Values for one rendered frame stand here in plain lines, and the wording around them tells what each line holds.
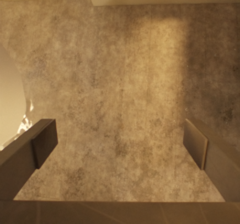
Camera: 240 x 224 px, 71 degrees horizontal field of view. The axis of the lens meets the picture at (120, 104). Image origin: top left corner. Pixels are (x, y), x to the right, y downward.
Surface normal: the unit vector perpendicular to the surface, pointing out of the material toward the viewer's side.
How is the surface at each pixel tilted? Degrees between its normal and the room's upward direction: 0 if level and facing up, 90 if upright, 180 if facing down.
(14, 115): 0
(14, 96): 0
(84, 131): 0
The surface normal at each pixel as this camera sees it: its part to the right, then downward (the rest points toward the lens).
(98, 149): -0.13, -0.13
